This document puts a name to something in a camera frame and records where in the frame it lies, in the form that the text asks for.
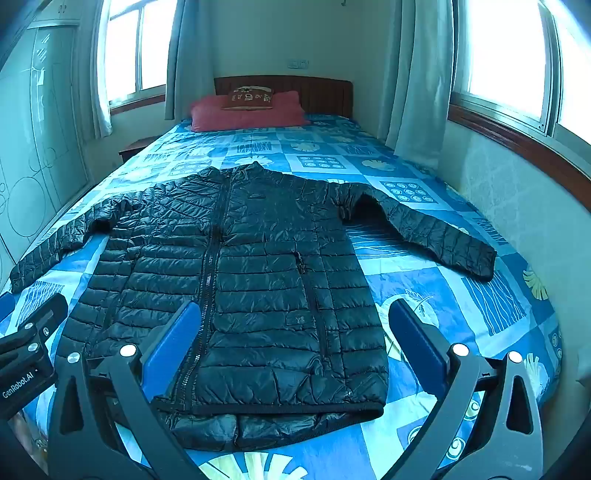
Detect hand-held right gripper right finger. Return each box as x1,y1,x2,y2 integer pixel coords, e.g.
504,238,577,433
388,298,544,480

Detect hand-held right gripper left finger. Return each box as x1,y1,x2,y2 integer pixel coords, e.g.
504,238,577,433
47,300,208,480

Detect black puffer jacket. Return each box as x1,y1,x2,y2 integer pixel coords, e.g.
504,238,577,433
9,161,498,451

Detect bed with blue patterned sheet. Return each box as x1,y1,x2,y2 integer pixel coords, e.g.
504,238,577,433
0,113,565,480

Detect white wardrobe with circle pattern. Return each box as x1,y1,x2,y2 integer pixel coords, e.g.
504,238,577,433
0,0,100,296

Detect wooden nightstand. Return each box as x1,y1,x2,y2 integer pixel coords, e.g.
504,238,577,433
119,136,160,164

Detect wooden window sill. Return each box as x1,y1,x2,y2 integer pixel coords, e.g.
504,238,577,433
447,104,591,213

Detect short grey curtain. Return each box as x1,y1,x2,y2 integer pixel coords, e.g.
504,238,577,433
75,0,113,138

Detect red pillow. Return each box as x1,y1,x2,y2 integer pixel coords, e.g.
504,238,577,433
190,91,310,134

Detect brown printed cushion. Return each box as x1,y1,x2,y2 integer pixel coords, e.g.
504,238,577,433
222,86,278,111

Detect wooden headboard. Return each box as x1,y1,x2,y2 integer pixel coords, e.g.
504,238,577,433
213,75,354,116

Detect long grey curtain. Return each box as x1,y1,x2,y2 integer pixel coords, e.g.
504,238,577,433
164,0,214,122
385,0,456,160

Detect small window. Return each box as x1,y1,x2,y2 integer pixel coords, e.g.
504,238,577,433
98,0,179,110

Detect wide window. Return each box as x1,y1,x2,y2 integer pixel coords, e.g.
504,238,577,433
450,0,591,153

